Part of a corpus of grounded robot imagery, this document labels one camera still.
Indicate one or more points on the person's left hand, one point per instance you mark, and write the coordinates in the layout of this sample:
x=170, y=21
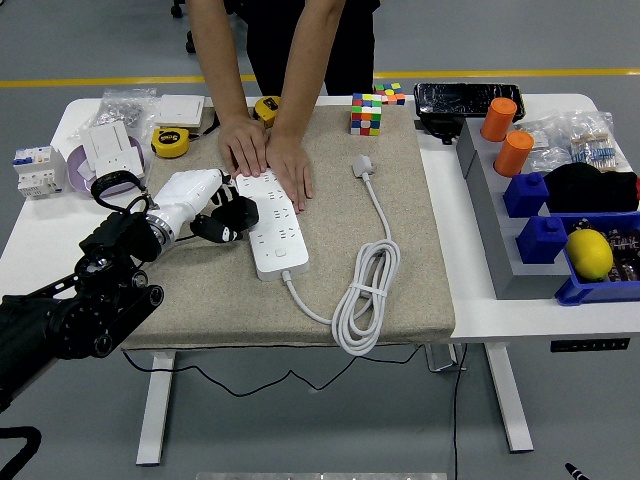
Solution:
x=290, y=165

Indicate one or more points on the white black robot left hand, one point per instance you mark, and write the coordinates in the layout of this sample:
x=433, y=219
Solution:
x=187, y=195

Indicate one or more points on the person's right hand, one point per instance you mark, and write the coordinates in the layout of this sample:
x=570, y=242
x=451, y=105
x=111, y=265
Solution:
x=245, y=145

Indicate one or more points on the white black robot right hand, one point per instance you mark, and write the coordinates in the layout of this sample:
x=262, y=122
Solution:
x=573, y=472

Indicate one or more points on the black plug adapter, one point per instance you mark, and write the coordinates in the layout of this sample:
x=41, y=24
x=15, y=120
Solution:
x=242, y=212

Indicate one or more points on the white power strip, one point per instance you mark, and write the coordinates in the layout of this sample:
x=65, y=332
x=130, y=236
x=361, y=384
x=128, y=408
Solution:
x=272, y=240

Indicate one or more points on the person's right forearm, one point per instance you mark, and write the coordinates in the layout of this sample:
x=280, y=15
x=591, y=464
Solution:
x=220, y=60

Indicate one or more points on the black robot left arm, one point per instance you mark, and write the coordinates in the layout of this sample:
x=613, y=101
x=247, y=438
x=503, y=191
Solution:
x=100, y=300

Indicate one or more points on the person's left forearm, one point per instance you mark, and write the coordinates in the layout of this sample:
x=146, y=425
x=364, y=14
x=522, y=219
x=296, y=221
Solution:
x=310, y=65

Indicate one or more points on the yellow black tape measure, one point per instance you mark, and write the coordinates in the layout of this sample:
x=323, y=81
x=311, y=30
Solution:
x=265, y=107

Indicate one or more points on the grey-brown mat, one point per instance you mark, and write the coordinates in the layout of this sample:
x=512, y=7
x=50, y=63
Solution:
x=330, y=225

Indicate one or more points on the large colourful puzzle cube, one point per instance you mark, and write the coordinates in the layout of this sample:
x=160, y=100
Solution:
x=365, y=115

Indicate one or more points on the white table leg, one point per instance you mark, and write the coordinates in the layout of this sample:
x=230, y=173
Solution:
x=510, y=400
x=152, y=440

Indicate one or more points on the person's body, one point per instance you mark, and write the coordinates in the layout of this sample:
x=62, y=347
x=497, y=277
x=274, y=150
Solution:
x=270, y=50

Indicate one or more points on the clear bag of screws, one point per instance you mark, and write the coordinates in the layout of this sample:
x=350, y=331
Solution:
x=125, y=107

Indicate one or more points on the purple bowl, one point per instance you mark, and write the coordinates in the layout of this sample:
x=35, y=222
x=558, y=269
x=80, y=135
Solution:
x=77, y=180

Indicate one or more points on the small colourful puzzle cube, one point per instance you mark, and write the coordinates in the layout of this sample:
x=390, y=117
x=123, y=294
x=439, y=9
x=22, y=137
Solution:
x=391, y=94

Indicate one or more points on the black table control panel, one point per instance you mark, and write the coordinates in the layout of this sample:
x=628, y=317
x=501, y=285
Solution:
x=590, y=345

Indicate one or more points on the black office chair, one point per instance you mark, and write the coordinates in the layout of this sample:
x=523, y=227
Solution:
x=176, y=10

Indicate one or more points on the white circuit breaker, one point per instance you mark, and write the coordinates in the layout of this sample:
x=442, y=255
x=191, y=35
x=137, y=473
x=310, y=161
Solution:
x=37, y=172

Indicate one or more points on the grey box under table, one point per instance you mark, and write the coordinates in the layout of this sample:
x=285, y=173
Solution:
x=441, y=357

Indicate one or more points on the blue storage bin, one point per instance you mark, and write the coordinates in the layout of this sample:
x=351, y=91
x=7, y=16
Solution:
x=585, y=292

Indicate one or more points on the black plastic tray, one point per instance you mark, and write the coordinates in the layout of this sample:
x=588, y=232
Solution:
x=465, y=97

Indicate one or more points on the orange cylinder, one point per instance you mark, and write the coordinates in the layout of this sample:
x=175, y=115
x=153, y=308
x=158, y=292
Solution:
x=499, y=120
x=514, y=155

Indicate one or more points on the grey stepped block holder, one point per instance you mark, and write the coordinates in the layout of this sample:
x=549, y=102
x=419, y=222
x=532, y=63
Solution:
x=495, y=240

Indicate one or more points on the yellow lemon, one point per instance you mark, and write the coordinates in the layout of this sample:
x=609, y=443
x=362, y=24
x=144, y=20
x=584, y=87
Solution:
x=590, y=254

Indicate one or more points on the dark packet in bin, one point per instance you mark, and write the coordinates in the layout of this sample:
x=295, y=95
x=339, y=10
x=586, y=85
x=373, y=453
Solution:
x=625, y=255

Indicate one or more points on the blue block with knob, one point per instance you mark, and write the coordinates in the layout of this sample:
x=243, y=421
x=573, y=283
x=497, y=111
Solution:
x=541, y=241
x=525, y=195

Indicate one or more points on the clear bag of small parts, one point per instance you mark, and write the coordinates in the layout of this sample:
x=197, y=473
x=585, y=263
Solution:
x=545, y=150

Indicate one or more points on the black cloth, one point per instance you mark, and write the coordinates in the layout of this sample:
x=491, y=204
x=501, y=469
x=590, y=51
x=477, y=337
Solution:
x=590, y=187

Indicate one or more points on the clear bag of resistors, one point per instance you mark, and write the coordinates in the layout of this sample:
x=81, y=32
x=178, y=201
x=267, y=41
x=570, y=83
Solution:
x=597, y=145

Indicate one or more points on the white wall switch panel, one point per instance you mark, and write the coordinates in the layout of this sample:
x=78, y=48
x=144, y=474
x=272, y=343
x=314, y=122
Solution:
x=179, y=110

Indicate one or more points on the white wall socket plate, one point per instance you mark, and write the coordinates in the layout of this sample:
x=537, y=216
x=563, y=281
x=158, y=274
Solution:
x=120, y=162

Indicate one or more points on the white blank switch plate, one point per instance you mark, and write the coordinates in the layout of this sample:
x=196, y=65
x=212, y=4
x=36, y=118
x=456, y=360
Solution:
x=105, y=142

